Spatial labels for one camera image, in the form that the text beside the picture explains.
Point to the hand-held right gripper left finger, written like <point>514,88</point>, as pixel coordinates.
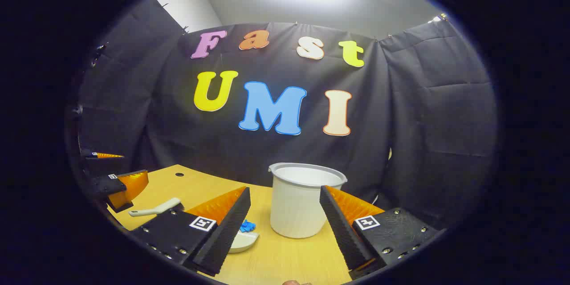
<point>222,231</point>

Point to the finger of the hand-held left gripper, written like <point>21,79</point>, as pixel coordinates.
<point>104,164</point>
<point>107,186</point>

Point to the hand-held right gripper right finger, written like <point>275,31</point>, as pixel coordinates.
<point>343,227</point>

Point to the white dustpan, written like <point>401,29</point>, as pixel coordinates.
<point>242,242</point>

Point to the bright blue paper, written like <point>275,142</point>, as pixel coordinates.
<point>247,226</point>

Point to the white ribbed garbage bin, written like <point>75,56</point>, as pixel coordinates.
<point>296,209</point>

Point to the wooden desktop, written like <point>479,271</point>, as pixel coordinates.
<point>285,258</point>

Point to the black backdrop cloth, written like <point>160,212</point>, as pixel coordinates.
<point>401,120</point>

